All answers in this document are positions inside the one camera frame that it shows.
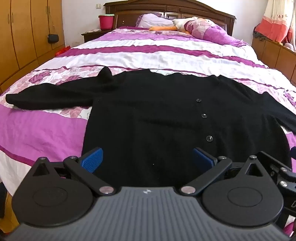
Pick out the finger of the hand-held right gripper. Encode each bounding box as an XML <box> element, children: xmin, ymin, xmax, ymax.
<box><xmin>256</xmin><ymin>151</ymin><xmax>293</xmax><ymax>179</ymax></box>

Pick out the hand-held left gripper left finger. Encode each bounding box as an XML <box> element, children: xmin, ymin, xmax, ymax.
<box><xmin>30</xmin><ymin>147</ymin><xmax>115</xmax><ymax>195</ymax></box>

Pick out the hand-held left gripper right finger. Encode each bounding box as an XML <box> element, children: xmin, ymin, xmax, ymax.
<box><xmin>181</xmin><ymin>148</ymin><xmax>269</xmax><ymax>195</ymax></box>

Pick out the black buttoned cardigan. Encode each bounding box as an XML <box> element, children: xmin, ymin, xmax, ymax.
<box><xmin>5</xmin><ymin>66</ymin><xmax>296</xmax><ymax>189</ymax></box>

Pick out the low wooden cabinet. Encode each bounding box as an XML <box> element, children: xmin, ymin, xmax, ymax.
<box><xmin>251</xmin><ymin>35</ymin><xmax>296</xmax><ymax>87</ymax></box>

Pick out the purple floral bedspread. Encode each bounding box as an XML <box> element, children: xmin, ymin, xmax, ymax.
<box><xmin>0</xmin><ymin>26</ymin><xmax>296</xmax><ymax>235</ymax></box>

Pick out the red bag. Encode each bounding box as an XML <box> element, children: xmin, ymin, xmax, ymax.
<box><xmin>55</xmin><ymin>46</ymin><xmax>71</xmax><ymax>56</ymax></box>

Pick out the dark wooden nightstand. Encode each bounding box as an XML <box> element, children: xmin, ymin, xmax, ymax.
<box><xmin>81</xmin><ymin>29</ymin><xmax>112</xmax><ymax>43</ymax></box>

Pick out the purple floral pillow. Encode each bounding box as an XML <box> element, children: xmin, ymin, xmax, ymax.
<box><xmin>186</xmin><ymin>19</ymin><xmax>249</xmax><ymax>46</ymax></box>

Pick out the dark cloth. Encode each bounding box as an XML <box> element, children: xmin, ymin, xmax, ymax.
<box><xmin>253</xmin><ymin>27</ymin><xmax>269</xmax><ymax>42</ymax></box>

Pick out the white plush duck toy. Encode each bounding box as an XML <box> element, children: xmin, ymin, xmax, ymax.
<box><xmin>149</xmin><ymin>17</ymin><xmax>213</xmax><ymax>32</ymax></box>

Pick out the red plastic bucket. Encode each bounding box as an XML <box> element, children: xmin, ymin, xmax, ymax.
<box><xmin>98</xmin><ymin>14</ymin><xmax>115</xmax><ymax>30</ymax></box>

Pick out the pink and orange curtain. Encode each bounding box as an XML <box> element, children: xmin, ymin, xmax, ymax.
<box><xmin>254</xmin><ymin>0</ymin><xmax>296</xmax><ymax>45</ymax></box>

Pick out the light wooden wardrobe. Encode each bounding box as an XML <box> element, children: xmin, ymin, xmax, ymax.
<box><xmin>0</xmin><ymin>0</ymin><xmax>66</xmax><ymax>88</ymax></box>

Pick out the light purple pillow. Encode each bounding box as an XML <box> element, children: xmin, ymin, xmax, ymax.
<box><xmin>135</xmin><ymin>13</ymin><xmax>176</xmax><ymax>29</ymax></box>

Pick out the dark wooden headboard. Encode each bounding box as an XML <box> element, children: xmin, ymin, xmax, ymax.
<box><xmin>103</xmin><ymin>2</ymin><xmax>237</xmax><ymax>37</ymax></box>

